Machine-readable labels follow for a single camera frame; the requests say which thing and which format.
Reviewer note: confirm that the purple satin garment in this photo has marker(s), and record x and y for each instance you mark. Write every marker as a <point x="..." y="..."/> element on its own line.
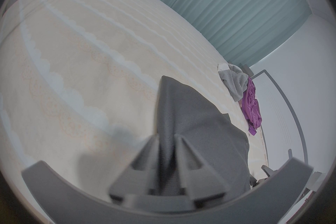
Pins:
<point x="252" y="107"/>

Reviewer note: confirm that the black T-shirt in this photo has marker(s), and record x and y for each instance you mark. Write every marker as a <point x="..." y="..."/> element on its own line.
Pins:
<point x="204" y="133"/>

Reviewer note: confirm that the grey garment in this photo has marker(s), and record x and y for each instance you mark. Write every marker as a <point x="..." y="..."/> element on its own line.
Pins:
<point x="236" y="83"/>

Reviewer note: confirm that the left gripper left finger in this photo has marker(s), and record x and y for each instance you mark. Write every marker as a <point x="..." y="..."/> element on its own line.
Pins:
<point x="139" y="178"/>

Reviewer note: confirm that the bed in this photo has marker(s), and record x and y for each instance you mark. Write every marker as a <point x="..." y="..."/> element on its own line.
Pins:
<point x="78" y="60"/>

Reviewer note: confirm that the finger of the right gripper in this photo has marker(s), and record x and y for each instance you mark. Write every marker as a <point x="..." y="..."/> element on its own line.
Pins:
<point x="267" y="171"/>

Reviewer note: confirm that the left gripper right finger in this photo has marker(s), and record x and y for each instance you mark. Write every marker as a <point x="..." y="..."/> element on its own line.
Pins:
<point x="199" y="181"/>

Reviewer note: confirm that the grey bedside table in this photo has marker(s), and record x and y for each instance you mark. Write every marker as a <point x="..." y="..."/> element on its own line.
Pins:
<point x="246" y="70"/>

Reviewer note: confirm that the white garment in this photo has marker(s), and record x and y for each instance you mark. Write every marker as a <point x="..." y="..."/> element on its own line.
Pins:
<point x="222" y="67"/>

